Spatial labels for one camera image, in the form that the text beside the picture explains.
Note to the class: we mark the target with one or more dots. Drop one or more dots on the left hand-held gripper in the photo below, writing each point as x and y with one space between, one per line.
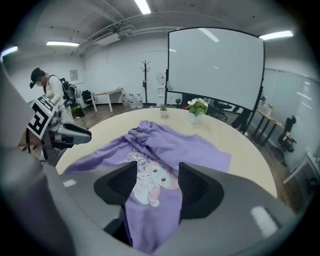
41 117

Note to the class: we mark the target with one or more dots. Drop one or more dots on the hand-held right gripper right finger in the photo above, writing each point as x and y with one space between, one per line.
225 202

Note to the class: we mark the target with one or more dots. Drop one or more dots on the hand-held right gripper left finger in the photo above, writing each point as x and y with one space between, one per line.
100 185

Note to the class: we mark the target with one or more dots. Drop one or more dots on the purple sweatshirt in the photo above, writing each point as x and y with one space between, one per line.
162 150

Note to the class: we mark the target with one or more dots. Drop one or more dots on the person's left forearm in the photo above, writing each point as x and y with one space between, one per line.
32 140

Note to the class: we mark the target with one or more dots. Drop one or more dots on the white ceiling light fixture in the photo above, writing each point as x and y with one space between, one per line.
8 50
142 6
62 44
276 35

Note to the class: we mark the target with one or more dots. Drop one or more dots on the small black chair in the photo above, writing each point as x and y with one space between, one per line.
87 98

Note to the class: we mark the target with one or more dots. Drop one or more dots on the light wood desk white legs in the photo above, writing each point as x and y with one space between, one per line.
107 92

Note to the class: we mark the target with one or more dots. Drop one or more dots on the group of large water bottles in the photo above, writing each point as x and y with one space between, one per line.
132 101

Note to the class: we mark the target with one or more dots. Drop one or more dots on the small pink bag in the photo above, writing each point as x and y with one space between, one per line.
288 136

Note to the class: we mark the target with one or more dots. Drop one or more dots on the black coat rack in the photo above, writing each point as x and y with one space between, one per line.
145 82

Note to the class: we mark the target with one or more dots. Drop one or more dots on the round wooden table black legs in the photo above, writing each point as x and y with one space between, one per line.
270 120

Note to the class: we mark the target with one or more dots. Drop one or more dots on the small green potted plant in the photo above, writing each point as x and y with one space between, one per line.
163 108

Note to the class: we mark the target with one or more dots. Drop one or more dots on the white flower potted plant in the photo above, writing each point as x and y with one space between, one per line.
198 107

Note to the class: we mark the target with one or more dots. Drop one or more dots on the black high-back office chair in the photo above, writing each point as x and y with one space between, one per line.
290 125

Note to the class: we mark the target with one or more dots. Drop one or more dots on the white water dispenser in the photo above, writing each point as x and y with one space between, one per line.
160 92

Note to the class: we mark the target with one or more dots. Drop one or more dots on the plant in white vase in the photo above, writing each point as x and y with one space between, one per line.
271 108

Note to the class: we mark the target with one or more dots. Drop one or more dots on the ceiling air conditioner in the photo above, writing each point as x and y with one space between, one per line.
108 39

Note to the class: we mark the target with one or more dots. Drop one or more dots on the white board on black stand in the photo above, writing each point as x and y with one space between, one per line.
215 70

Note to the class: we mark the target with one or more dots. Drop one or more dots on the framed wall notice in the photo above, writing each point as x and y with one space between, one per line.
74 75

